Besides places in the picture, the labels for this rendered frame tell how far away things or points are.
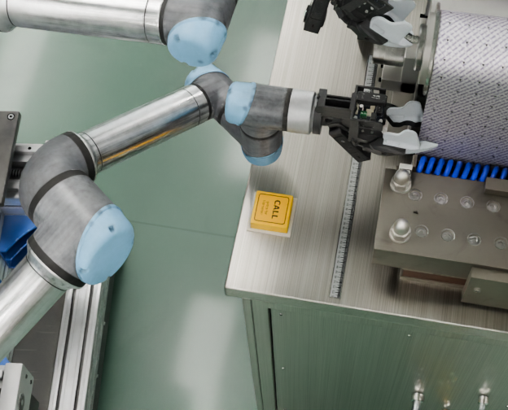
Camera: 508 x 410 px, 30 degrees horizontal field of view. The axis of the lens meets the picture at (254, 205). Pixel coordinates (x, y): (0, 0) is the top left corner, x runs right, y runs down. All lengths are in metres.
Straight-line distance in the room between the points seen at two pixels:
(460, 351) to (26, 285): 0.82
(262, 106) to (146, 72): 1.51
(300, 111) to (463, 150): 0.29
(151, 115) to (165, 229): 1.16
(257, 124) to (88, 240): 0.37
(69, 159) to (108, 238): 0.17
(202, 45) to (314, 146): 0.57
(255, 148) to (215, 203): 1.13
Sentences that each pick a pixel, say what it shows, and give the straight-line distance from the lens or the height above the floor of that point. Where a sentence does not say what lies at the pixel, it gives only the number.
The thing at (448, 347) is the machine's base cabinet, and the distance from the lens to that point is 1.84.
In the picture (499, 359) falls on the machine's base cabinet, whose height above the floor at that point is 0.75.
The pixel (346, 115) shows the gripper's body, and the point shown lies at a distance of 1.60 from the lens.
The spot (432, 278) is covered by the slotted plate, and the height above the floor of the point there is 0.92.
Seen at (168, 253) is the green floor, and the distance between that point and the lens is 2.76.
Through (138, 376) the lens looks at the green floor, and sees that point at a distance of 2.64.
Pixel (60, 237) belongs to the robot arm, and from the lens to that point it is 1.49.
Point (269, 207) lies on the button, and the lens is 1.76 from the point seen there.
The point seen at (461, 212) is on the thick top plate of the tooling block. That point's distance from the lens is 1.66.
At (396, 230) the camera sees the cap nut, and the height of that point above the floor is 1.06.
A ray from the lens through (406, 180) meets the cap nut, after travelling 1.64.
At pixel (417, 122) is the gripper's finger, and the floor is 1.10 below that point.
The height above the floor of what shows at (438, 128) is 1.12.
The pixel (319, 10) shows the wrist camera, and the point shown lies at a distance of 1.49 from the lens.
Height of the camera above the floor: 2.49
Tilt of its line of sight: 62 degrees down
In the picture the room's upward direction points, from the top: 5 degrees counter-clockwise
